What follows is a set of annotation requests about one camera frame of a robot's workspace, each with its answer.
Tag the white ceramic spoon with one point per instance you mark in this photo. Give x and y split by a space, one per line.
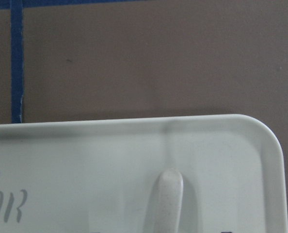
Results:
165 203

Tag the white bear print tray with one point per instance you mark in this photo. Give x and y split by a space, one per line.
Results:
97 176

